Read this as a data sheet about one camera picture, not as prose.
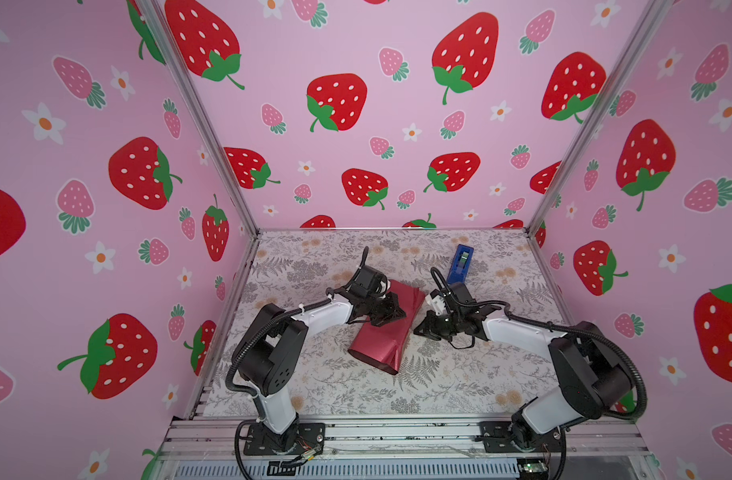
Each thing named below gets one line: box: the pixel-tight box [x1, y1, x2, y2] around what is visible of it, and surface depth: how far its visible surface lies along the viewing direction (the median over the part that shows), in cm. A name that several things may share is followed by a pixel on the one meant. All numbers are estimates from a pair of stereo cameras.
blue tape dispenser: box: [446, 244, 474, 285], surface depth 106 cm
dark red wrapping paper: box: [348, 280, 425, 375], surface depth 87 cm
